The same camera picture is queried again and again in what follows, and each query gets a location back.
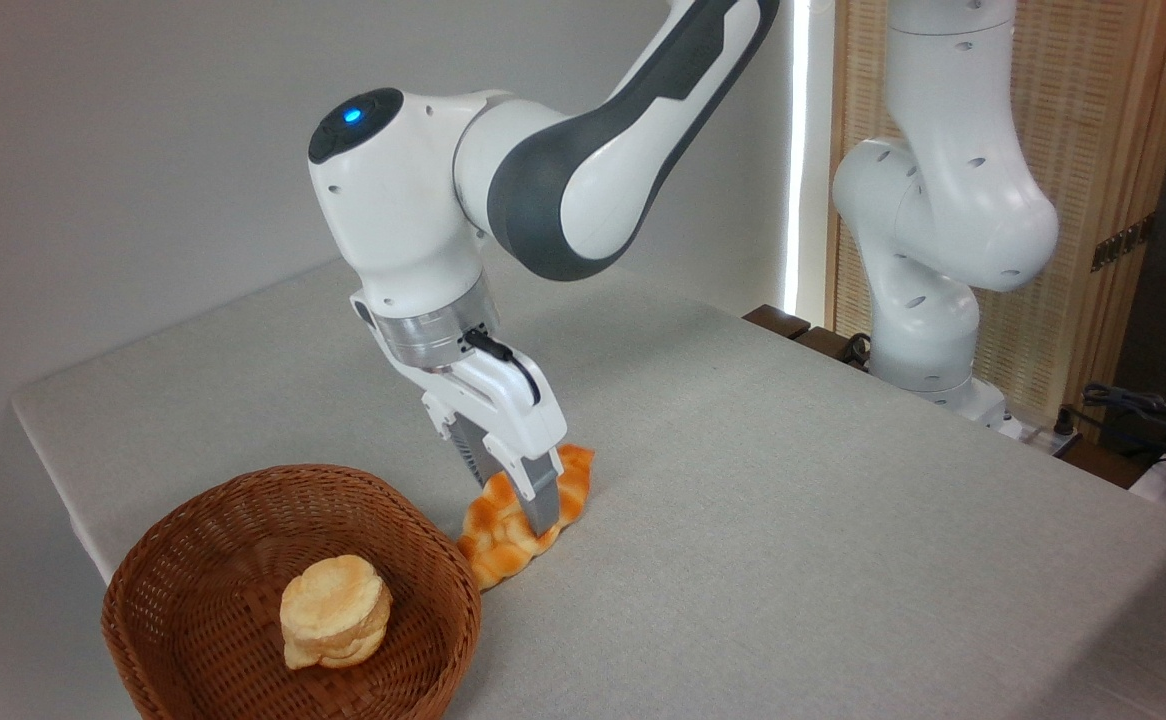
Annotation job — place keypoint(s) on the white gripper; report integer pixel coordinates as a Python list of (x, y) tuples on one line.
[(503, 405)]

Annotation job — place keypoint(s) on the braided golden bread loaf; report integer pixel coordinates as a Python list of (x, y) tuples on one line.
[(491, 545)]

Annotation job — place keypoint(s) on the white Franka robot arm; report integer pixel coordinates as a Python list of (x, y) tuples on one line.
[(953, 200)]

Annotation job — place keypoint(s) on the round pale bread bun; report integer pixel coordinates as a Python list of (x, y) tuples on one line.
[(335, 608)]

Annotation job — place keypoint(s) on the brown wicker basket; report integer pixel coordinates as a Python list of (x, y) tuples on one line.
[(203, 560)]

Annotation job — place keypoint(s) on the dark wooden block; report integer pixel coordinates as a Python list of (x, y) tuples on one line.
[(823, 344), (775, 321)]

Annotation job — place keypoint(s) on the metal screen hinge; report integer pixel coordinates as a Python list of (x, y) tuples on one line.
[(1121, 243)]

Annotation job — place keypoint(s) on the wooden bamboo folding screen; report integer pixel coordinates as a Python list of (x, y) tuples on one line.
[(1093, 100)]

